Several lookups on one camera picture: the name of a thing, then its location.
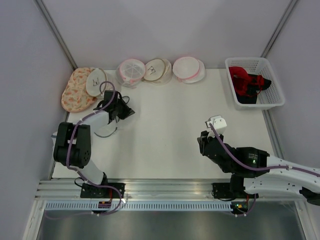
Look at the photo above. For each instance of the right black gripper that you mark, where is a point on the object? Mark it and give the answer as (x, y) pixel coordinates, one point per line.
(203, 138)

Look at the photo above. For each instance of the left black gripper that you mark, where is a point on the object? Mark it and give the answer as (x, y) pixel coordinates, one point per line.
(127, 112)

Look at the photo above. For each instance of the white mesh bag blue zipper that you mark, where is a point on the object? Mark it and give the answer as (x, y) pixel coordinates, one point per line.
(114, 126)

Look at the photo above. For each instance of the red bra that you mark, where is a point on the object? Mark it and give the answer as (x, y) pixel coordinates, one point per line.
(245, 84)

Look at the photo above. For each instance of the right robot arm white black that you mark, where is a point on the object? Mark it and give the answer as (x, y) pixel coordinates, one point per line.
(256, 172)

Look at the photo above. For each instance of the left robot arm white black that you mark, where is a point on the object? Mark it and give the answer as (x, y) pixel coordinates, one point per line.
(72, 143)

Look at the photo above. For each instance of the white bag pink zipper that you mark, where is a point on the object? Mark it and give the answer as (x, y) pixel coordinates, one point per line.
(130, 72)

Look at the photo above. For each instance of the white bag bra logo left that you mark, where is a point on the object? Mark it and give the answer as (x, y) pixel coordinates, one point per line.
(95, 86)

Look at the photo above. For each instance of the beige bag bra logo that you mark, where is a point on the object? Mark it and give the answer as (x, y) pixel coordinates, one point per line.
(158, 72)

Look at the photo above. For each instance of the floral orange laundry bag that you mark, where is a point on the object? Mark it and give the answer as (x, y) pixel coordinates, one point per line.
(75, 98)

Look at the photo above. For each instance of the black bra in basket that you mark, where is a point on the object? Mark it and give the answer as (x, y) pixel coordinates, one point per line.
(253, 100)

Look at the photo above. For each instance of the white pink trim flat bag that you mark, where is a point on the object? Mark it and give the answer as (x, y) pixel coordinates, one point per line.
(189, 70)

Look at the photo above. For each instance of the white mesh bag blue trim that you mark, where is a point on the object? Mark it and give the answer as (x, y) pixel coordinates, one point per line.
(54, 137)

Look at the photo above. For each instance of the white plastic basket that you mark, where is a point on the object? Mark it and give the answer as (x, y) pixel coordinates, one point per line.
(270, 98)

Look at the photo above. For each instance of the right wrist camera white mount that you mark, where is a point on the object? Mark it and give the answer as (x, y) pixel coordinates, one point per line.
(218, 123)

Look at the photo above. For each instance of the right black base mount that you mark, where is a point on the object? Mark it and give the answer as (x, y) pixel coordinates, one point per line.
(224, 191)

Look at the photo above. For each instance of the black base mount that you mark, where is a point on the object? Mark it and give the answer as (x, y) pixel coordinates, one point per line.
(92, 192)
(224, 191)

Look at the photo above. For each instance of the left corner aluminium post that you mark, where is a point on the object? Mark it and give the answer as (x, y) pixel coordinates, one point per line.
(55, 31)

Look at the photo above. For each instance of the corner aluminium post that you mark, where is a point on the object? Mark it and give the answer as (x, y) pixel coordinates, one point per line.
(55, 31)
(289, 10)

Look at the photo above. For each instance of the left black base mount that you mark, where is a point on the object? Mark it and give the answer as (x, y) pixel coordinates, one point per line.
(92, 192)

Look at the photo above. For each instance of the white slotted cable duct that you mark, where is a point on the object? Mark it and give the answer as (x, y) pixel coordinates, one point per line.
(55, 205)

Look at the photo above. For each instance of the aluminium mounting rail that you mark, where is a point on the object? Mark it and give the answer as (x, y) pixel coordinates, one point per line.
(135, 189)

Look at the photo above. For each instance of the right corner aluminium post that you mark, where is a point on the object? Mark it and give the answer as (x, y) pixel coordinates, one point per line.
(289, 10)

